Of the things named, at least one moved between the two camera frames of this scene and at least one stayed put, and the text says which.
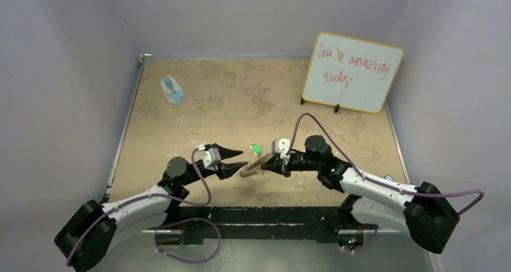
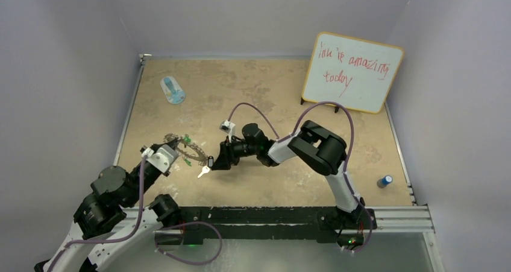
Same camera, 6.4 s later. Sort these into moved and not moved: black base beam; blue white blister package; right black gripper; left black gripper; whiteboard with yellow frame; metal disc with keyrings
Moved: metal disc with keyrings; right black gripper; left black gripper
Not moved: whiteboard with yellow frame; blue white blister package; black base beam
